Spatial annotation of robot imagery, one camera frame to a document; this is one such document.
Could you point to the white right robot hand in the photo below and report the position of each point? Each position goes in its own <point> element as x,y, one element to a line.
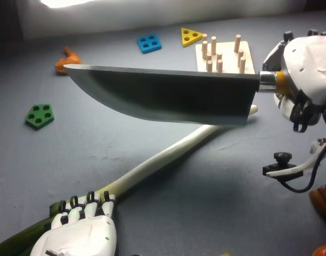
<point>306,61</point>

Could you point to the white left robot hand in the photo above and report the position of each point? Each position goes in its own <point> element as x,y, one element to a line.
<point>80,237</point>

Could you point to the long green leek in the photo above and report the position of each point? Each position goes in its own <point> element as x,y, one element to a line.
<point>157,162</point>

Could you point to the large steel kitchen knife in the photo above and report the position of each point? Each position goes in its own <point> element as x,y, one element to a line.
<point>165,96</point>

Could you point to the wooden peg board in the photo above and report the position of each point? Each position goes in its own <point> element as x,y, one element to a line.
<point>227,50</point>

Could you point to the yellow triangle block with holes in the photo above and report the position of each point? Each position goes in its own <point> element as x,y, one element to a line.
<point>191,37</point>

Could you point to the green pentagon block with holes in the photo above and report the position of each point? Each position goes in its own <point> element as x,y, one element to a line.
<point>40,114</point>

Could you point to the grey tablecloth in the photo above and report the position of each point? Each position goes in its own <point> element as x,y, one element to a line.
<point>205,200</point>

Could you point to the brown ridged toy meat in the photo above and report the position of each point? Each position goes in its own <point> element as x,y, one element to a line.
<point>324,200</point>

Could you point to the small yellow toy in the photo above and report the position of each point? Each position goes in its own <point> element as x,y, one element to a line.
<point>225,255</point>

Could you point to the blue square block with holes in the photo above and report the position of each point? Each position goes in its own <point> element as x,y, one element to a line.
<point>149,42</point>

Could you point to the orange toy chicken wing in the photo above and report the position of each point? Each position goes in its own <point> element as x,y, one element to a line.
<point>69,57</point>

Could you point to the orange red toy food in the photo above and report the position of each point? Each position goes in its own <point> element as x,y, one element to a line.
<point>325,252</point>

